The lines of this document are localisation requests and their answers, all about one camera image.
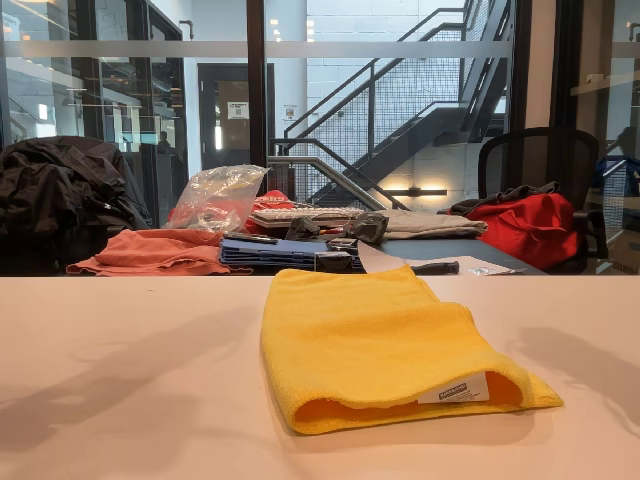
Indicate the black keypad phone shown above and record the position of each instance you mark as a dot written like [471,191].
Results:
[250,238]
[342,244]

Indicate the white computer keyboard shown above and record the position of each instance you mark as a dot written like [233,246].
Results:
[300,216]

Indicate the dark olive garment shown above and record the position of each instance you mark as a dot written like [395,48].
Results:
[500,197]

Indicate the beige folded cloth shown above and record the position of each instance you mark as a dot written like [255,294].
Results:
[430,225]

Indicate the salmon orange cloth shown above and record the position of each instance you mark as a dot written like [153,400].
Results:
[150,252]

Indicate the small clear screw bag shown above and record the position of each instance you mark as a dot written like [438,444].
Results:
[487,270]

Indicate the lined paper sheet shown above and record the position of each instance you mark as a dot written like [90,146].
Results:
[385,260]

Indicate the clear plastic bag with parts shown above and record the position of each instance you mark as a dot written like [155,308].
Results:
[215,195]

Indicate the red fabric bag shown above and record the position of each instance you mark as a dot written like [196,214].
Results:
[525,230]

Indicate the small red item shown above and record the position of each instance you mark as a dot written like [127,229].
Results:
[331,231]

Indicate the blue black precision screwdriver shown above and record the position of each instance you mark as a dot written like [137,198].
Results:
[435,267]

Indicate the dark framed door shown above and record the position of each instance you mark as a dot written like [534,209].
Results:
[235,135]

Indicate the small black box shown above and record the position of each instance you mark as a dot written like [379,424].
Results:
[332,262]

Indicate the red printed cloth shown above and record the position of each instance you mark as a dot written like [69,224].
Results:
[272,202]

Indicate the black office chair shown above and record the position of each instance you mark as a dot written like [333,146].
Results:
[540,155]

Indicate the blue folder stack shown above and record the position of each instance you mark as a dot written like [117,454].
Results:
[270,254]

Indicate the yellow microfiber towel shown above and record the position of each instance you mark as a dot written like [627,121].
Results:
[375,340]

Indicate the dark crumpled plastic bag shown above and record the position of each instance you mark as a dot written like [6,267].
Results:
[370,227]

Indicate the black jacket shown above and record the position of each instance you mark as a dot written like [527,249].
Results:
[50,200]

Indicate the glowing wall lamp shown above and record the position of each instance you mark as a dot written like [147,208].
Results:
[417,191]

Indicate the black metal staircase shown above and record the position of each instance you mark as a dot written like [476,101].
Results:
[425,125]

